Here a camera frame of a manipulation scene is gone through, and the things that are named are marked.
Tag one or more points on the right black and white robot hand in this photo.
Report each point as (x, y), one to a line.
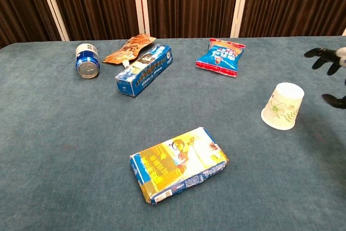
(336, 56)

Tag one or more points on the white paper cup with flowers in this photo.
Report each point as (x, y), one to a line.
(283, 106)

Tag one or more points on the blue-grey carpeted table top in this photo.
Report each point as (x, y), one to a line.
(67, 133)

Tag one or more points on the dark brown curtain panel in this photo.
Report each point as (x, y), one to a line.
(94, 3)
(294, 3)
(189, 3)
(19, 6)

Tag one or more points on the blue and red snack bag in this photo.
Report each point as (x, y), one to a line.
(221, 58)

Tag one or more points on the yellow and blue carton box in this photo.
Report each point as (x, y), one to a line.
(178, 163)

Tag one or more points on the long blue cookie box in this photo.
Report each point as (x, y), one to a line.
(146, 71)

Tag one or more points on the orange spouted drink pouch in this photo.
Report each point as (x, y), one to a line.
(129, 48)

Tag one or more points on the blue and white drink can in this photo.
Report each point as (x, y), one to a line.
(87, 62)

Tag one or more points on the white partition post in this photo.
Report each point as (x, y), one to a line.
(141, 3)
(240, 3)
(52, 6)

